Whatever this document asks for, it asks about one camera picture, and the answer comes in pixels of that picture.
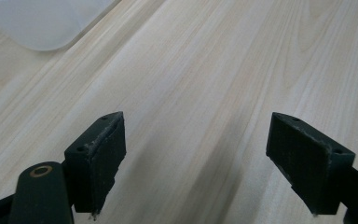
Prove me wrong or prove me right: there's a white plastic container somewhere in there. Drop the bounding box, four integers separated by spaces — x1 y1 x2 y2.
0 0 122 52

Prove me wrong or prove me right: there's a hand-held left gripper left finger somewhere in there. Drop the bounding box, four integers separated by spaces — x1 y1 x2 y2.
63 111 128 217

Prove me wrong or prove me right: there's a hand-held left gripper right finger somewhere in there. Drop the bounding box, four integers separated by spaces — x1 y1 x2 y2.
265 112 356 217

